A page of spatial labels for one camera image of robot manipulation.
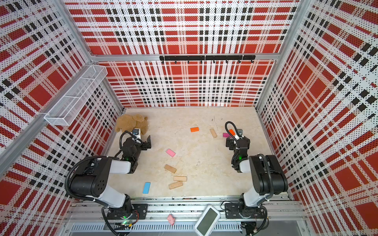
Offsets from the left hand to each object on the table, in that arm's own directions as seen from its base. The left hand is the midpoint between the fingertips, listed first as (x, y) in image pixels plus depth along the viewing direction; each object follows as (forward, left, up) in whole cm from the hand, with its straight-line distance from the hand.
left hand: (144, 135), depth 95 cm
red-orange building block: (+8, -60, -8) cm, 61 cm away
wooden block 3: (-25, -24, -8) cm, 36 cm away
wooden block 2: (-19, -18, -8) cm, 28 cm away
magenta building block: (+6, -55, -9) cm, 56 cm away
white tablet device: (-46, -39, -4) cm, 61 cm away
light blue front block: (-30, -5, -9) cm, 32 cm away
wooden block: (+7, -46, -8) cm, 48 cm away
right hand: (0, -61, -1) cm, 61 cm away
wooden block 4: (-29, -22, -8) cm, 37 cm away
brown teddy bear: (+4, +9, +9) cm, 13 cm away
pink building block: (-8, -16, -9) cm, 20 cm away
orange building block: (+12, -32, -10) cm, 36 cm away
